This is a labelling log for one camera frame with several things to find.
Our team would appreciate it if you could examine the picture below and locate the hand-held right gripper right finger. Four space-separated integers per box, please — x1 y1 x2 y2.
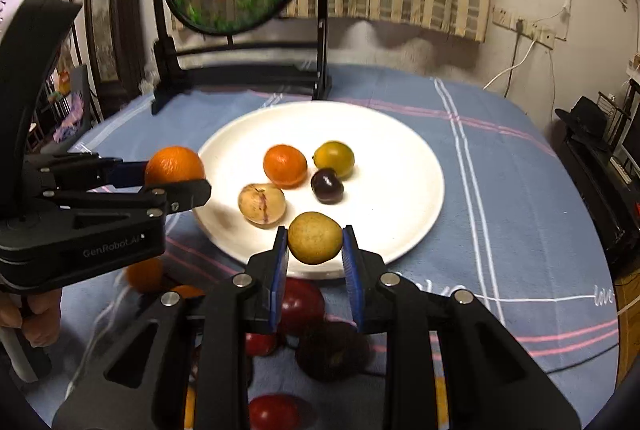
341 225 583 430

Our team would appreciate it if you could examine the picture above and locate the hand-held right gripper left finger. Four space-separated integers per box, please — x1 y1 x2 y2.
52 226 291 430

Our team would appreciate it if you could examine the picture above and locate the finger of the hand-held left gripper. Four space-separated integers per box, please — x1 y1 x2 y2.
30 151 151 191
44 179 212 219

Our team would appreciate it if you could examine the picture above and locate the red plum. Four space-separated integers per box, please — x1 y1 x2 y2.
280 278 327 337
248 393 303 430
245 332 279 357

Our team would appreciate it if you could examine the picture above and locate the tan round fruit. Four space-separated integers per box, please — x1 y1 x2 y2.
287 211 344 266

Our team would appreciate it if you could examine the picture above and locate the dark purple plum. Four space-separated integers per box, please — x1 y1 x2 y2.
295 321 371 383
310 167 345 204

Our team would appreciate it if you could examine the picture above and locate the pale speckled round fruit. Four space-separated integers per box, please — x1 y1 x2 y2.
238 183 287 226

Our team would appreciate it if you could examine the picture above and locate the white round plate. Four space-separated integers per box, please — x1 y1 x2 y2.
192 101 446 281

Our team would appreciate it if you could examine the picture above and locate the yellow-green round fruit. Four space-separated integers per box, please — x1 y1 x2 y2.
313 140 356 179

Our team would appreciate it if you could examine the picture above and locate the person's left hand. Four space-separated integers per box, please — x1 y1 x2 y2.
0 288 62 347

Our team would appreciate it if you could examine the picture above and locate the dark wooden framed cabinet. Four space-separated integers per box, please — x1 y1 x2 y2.
84 0 162 121

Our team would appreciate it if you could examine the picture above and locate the blue striped tablecloth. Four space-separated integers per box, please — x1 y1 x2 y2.
22 62 621 430

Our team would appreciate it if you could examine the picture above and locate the crumpled clear plastic sheet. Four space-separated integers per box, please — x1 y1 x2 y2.
345 20 481 81

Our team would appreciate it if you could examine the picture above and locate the black metal rack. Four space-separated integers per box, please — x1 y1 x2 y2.
555 80 640 263

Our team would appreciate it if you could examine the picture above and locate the black hat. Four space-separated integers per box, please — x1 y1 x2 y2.
555 96 610 141

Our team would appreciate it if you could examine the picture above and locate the white power cable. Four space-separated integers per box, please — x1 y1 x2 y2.
482 35 537 92

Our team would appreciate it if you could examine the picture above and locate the white wall socket strip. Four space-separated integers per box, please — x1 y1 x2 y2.
492 5 557 51

